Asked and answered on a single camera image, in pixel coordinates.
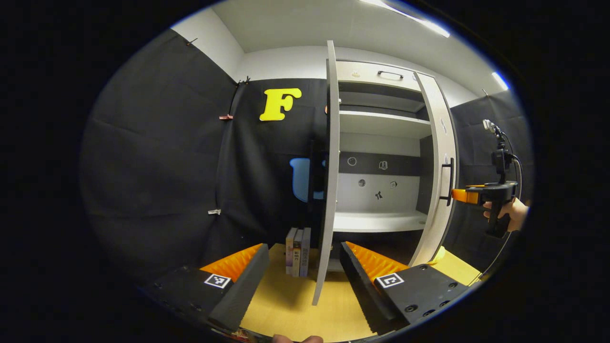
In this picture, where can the red cloth clip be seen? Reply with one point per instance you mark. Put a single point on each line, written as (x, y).
(226, 117)

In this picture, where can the long ceiling light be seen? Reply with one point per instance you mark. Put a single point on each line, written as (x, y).
(410, 16)

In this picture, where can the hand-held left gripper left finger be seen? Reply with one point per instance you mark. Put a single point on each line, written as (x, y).
(238, 290)

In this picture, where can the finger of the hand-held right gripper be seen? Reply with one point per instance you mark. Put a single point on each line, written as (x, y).
(464, 196)

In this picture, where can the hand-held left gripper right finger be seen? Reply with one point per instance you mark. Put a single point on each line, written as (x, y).
(367, 290)

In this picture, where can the white cabinet door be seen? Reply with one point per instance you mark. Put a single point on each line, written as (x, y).
(332, 166)
(436, 143)

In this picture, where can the small ceiling light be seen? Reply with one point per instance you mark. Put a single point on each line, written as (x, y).
(500, 80)

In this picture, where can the upright thin book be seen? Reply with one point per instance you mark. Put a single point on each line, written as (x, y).
(306, 252)
(289, 252)
(296, 255)

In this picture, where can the grey white cabinet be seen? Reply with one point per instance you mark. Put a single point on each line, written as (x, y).
(376, 124)

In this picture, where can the black backdrop cloth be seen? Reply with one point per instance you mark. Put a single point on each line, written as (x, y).
(157, 157)

